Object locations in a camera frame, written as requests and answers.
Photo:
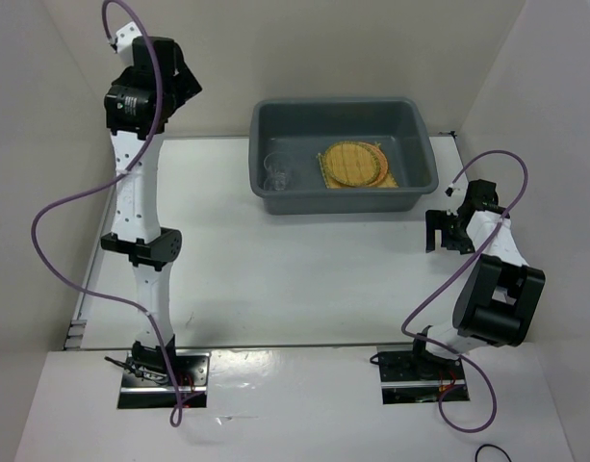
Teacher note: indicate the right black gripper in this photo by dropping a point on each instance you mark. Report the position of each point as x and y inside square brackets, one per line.
[438, 219]

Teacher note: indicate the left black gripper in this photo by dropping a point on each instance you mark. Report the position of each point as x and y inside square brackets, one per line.
[185, 84]

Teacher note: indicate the square woven bamboo mat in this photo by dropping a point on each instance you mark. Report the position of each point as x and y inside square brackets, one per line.
[389, 183]

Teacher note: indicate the round orange woven basket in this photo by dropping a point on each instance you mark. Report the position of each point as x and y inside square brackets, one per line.
[383, 165]

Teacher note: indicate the round green-rimmed bamboo tray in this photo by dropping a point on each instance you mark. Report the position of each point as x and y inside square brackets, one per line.
[351, 163]

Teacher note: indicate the clear glass cup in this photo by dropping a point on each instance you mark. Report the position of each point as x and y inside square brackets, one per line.
[278, 182]
[277, 162]

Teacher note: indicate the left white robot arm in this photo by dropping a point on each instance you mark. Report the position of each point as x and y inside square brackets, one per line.
[155, 83]

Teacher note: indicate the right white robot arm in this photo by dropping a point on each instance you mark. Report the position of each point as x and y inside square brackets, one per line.
[497, 303]

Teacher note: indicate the grey plastic bin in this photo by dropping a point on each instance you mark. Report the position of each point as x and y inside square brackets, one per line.
[305, 127]

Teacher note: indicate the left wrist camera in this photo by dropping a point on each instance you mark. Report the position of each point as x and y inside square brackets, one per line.
[122, 42]

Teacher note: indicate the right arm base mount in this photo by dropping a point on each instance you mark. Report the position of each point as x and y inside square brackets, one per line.
[409, 377]

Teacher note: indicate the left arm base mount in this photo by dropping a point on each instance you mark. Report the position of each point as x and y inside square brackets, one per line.
[142, 388]

